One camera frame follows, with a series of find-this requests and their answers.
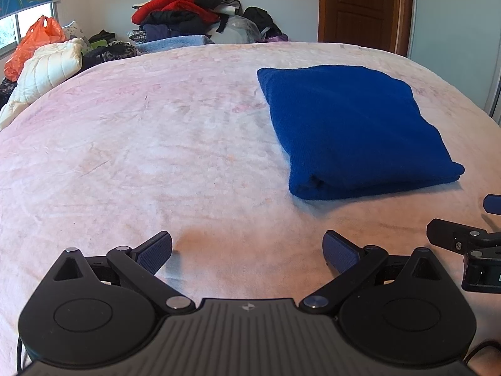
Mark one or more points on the purple bag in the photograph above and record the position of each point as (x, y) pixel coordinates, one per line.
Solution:
(278, 38)

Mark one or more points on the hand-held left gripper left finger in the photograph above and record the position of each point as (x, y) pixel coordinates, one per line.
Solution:
(154, 252)

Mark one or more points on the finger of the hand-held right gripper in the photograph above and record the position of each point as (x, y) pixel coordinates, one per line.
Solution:
(494, 204)
(446, 234)

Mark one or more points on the blue beaded sweater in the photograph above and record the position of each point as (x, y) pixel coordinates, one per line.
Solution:
(352, 125)

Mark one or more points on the wooden door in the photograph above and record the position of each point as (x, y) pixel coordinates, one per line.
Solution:
(360, 11)

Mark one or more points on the dark clothes heap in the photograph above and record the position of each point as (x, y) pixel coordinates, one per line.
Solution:
(7, 90)

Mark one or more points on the orange plastic bag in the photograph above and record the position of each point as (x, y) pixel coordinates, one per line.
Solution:
(31, 47)

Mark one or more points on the light blue towel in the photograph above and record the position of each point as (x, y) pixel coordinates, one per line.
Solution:
(172, 44)

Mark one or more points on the grey plastic-wrapped bundle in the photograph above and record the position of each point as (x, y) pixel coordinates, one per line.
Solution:
(238, 31)

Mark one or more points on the floral pillow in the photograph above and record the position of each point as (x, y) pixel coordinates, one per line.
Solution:
(76, 31)

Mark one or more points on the green and black bag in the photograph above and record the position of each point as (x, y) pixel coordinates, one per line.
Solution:
(101, 40)

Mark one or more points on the floral glass sliding wardrobe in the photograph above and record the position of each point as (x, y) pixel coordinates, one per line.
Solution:
(454, 27)

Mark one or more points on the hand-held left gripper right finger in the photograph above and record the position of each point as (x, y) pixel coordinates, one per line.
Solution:
(338, 252)

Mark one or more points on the black garment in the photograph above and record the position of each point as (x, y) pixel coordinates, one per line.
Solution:
(262, 19)

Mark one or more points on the pile of clothes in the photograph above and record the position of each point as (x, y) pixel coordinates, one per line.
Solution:
(176, 8)

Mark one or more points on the pink bed blanket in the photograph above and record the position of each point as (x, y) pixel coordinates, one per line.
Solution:
(137, 145)

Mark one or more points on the window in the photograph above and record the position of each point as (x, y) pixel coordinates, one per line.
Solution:
(23, 27)

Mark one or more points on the dark patterned clothing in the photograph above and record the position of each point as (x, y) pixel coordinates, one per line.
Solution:
(109, 53)

